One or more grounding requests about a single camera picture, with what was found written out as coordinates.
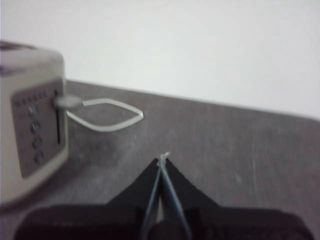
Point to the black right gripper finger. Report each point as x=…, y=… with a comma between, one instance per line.
x=180, y=190

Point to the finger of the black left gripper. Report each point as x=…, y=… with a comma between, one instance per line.
x=142, y=190

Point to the cream toaster with chrome top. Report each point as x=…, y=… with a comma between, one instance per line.
x=32, y=75

